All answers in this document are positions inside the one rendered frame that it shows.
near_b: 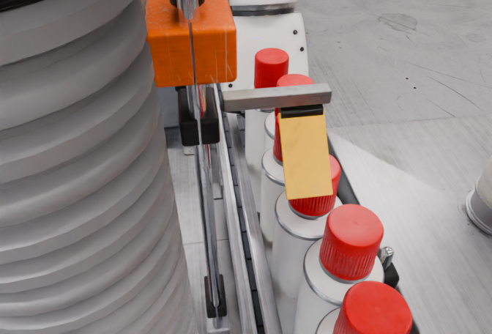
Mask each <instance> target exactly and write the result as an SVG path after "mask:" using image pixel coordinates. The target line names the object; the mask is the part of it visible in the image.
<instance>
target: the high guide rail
mask: <svg viewBox="0 0 492 334"><path fill-rule="evenodd" d="M225 114H226V119H227V123H228V131H229V135H230V140H231V148H232V152H233V156H234V164H235V169H236V176H237V180H238V185H239V192H240V196H241V201H242V208H243V213H244V217H245V225H246V229H247V237H248V242H249V246H250V253H251V258H252V262H253V269H254V274H255V279H256V286H257V290H258V298H259V302H260V306H261V315H262V319H263V323H264V331H265V334H283V331H282V328H281V324H280V318H279V314H278V310H277V304H276V300H275V294H274V290H273V286H272V280H271V276H270V272H269V266H268V262H267V256H266V252H265V248H264V242H263V238H262V234H261V228H260V224H259V221H258V214H257V211H256V204H255V200H254V197H253V190H252V187H251V183H250V176H249V173H248V169H247V163H246V159H245V152H244V149H243V145H242V139H241V135H240V131H239V125H238V121H237V117H236V114H232V113H227V112H226V113H225Z"/></svg>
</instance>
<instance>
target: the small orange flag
mask: <svg viewBox="0 0 492 334"><path fill-rule="evenodd" d="M278 121H279V128H280V142H281V150H282V158H283V172H284V180H285V187H286V199H287V200H290V199H297V198H310V197H316V196H330V195H332V194H333V192H332V179H331V171H330V164H329V150H328V143H327V129H326V122H325V115H324V107H323V105H322V104H316V105H299V106H290V107H281V108H279V113H278Z"/></svg>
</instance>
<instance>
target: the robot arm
mask: <svg viewBox="0 0 492 334"><path fill-rule="evenodd" d="M228 2H229V5H230V6H232V10H231V12H232V15H233V18H234V23H235V26H236V38H237V79H236V80H235V81H234V82H228V83H220V86H221V91H222V92H224V91H233V90H243V89H248V88H249V87H250V86H252V85H253V82H254V64H255V54H256V53H257V52H258V51H259V50H261V49H264V48H279V49H281V50H284V51H285V52H286V53H287V54H288V55H289V65H288V74H301V75H306V76H307V77H309V75H308V53H307V45H306V38H305V27H304V22H303V18H302V12H297V11H294V7H289V6H288V3H292V2H298V0H228Z"/></svg>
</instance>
